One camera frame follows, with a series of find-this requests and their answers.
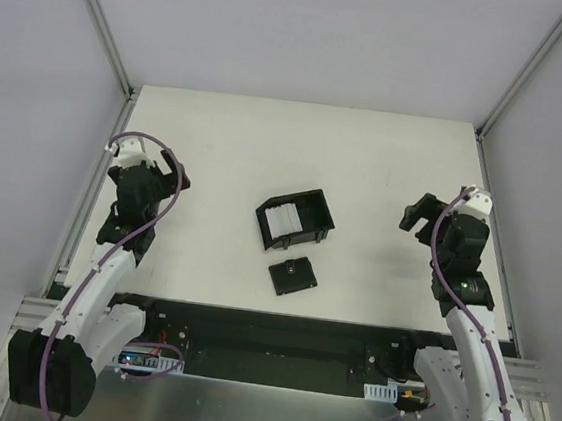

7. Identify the black card tray box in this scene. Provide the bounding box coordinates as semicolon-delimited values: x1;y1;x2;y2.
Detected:
255;188;336;250

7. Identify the black leather card holder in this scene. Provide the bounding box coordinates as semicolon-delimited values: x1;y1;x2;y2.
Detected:
268;256;318;297

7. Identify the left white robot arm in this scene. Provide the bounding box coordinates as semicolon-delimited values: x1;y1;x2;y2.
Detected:
7;138;191;421

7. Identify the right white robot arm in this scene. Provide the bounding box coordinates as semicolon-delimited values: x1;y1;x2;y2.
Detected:
396;187;527;421

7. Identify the white credit card stack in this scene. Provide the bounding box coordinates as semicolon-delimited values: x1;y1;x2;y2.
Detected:
265;202;303;239

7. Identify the right electronics board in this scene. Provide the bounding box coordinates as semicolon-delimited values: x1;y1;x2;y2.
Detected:
398;388;430;404

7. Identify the electronics board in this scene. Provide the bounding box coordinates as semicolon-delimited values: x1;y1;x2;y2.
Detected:
117;351;160;369
398;388;430;404

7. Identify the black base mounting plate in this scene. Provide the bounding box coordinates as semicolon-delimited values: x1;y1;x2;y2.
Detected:
111;293;456;398

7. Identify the left electronics board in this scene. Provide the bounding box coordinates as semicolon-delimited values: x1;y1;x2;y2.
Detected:
117;351;160;369

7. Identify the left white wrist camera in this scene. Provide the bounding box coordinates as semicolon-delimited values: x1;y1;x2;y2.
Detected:
104;136;154;169

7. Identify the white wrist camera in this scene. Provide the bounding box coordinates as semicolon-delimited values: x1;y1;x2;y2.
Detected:
104;136;154;169
455;188;493;221

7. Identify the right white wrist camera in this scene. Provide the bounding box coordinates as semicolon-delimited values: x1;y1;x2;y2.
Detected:
455;188;493;221

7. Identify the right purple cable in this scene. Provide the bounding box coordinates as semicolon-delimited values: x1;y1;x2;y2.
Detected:
413;184;548;421

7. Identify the left aluminium frame post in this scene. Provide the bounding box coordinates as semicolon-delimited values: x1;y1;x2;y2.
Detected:
46;0;148;99

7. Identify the aluminium frame post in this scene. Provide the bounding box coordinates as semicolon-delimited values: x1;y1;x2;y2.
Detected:
475;13;562;142
46;0;148;99

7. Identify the right aluminium frame post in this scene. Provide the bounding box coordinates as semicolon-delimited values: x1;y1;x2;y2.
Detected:
475;13;562;142

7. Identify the right aluminium side rail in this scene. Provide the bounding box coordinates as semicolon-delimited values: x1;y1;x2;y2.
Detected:
453;134;544;347

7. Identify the aluminium side rail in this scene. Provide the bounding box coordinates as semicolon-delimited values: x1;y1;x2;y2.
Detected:
39;90;140;297
453;134;544;347

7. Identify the left aluminium side rail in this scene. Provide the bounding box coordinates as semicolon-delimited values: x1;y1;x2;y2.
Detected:
39;90;140;297

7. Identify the front aluminium extrusion rail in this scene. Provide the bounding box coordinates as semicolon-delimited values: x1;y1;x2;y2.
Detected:
10;296;548;402

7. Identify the right white cable duct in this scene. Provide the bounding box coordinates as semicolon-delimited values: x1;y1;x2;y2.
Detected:
363;383;399;404

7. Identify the white cable duct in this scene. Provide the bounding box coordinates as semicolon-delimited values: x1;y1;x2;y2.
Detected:
112;353;184;374
363;383;399;404

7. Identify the left white cable duct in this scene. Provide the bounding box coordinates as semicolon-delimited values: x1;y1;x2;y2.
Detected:
112;353;184;374

